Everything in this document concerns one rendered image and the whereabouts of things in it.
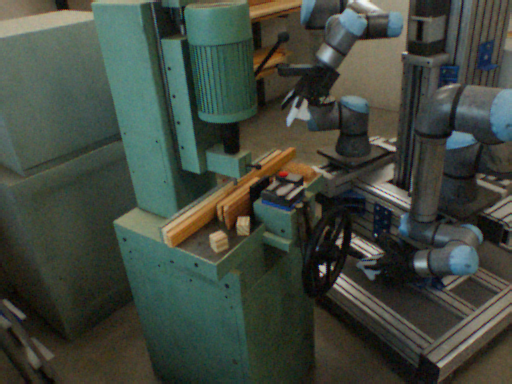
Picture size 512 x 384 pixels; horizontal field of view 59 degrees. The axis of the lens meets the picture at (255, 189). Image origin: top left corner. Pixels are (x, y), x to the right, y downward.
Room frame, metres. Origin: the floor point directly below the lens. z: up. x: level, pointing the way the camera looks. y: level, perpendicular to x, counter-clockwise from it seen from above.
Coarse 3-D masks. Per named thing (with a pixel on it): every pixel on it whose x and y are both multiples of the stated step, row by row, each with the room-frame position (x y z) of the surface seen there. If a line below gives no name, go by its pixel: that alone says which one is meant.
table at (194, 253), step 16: (272, 176) 1.43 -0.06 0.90; (320, 176) 1.41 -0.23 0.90; (208, 224) 1.15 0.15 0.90; (224, 224) 1.14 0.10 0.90; (256, 224) 1.13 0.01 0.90; (192, 240) 1.07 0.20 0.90; (208, 240) 1.07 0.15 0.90; (240, 240) 1.05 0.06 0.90; (256, 240) 1.10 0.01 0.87; (272, 240) 1.09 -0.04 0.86; (288, 240) 1.08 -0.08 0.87; (176, 256) 1.05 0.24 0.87; (192, 256) 1.00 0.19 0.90; (208, 256) 0.99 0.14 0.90; (224, 256) 0.99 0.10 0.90; (240, 256) 1.03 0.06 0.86; (208, 272) 0.97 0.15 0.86; (224, 272) 0.98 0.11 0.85
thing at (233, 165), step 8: (216, 144) 1.36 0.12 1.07; (208, 152) 1.31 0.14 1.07; (216, 152) 1.30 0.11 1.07; (240, 152) 1.29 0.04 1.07; (248, 152) 1.28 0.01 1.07; (208, 160) 1.31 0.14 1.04; (216, 160) 1.29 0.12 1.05; (224, 160) 1.27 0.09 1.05; (232, 160) 1.25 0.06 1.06; (240, 160) 1.25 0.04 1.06; (248, 160) 1.28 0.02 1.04; (208, 168) 1.32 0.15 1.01; (216, 168) 1.29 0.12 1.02; (224, 168) 1.27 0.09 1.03; (232, 168) 1.25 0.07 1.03; (240, 168) 1.24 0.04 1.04; (248, 168) 1.27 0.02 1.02; (232, 176) 1.25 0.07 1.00; (240, 176) 1.24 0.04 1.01
